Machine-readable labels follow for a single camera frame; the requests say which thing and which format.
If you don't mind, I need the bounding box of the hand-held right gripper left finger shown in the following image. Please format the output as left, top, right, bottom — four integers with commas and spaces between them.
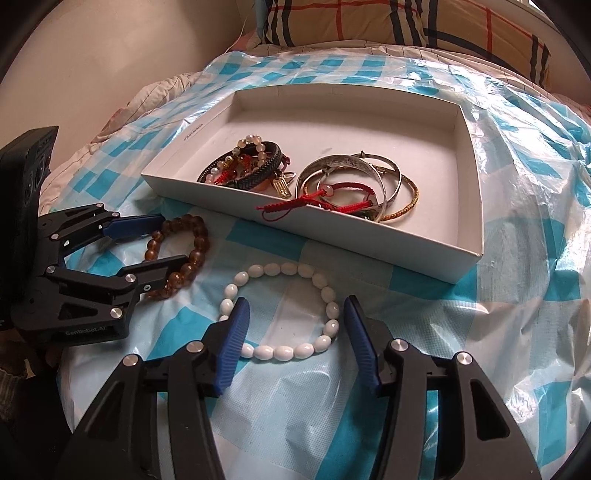
60, 298, 252, 480

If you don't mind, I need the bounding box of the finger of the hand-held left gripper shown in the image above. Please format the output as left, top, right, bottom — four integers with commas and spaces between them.
38, 203, 168, 259
32, 255, 188, 325

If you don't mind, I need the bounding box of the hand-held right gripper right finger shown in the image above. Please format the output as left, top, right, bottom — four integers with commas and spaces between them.
342, 295, 543, 480

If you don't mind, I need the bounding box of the white bead bracelet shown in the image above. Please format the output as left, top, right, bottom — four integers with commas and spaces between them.
218, 262, 341, 363

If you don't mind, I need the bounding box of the brown bead bracelet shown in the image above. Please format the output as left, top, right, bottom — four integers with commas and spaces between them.
144, 215, 211, 301

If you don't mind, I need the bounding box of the thin red string bracelet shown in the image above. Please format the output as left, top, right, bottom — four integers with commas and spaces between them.
215, 154, 259, 185

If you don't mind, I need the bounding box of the black braided bracelet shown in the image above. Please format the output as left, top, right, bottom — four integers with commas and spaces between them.
197, 142, 283, 190

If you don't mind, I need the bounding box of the pale pink bead bracelet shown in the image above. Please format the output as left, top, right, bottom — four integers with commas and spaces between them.
203, 134, 269, 185

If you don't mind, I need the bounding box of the red woven bracelet pink bead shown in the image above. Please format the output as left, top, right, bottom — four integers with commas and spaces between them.
256, 181, 377, 221

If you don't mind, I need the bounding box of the wide silver bangle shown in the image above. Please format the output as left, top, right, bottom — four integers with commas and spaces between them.
295, 154, 402, 222

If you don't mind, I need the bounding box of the white cardboard box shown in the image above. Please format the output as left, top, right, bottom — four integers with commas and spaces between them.
141, 83, 485, 283

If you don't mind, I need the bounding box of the blue checked plastic sheet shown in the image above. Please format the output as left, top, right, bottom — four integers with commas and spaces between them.
39, 44, 591, 480

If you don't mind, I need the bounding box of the plaid pillow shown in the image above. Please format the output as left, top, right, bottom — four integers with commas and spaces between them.
235, 0, 552, 90

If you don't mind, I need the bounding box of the red cord bracelet with charm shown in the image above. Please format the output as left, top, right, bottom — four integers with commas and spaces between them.
259, 157, 298, 200

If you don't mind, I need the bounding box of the gold woven bracelet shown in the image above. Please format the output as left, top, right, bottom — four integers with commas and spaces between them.
369, 162, 419, 222

